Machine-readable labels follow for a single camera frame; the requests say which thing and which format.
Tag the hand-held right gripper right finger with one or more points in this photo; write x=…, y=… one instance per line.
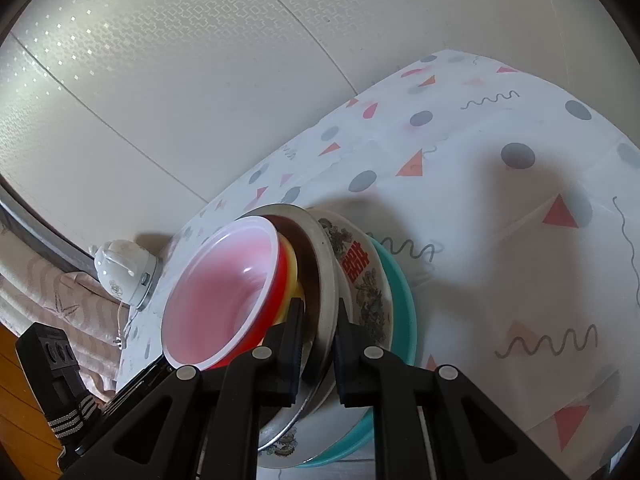
x=342, y=365

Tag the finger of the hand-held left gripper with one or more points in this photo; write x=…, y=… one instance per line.
x=145, y=380

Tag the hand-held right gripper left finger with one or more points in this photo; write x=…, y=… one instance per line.
x=290, y=360

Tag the yellow plastic bowl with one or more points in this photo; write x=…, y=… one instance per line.
x=292, y=280

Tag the teal plastic plate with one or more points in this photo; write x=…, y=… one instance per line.
x=402, y=310

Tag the stainless steel bowl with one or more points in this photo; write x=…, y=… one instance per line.
x=320, y=280

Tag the large white patterned plate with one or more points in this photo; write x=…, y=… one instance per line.
x=360, y=270

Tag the red plastic bowl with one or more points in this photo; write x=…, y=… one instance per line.
x=220, y=290

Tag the pink patterned curtain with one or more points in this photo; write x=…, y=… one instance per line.
x=50, y=300

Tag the white ceramic electric kettle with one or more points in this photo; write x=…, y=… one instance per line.
x=125, y=265

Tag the white patterned tablecloth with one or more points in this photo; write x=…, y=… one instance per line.
x=475, y=210

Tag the grey window frame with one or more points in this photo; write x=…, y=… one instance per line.
x=30, y=220

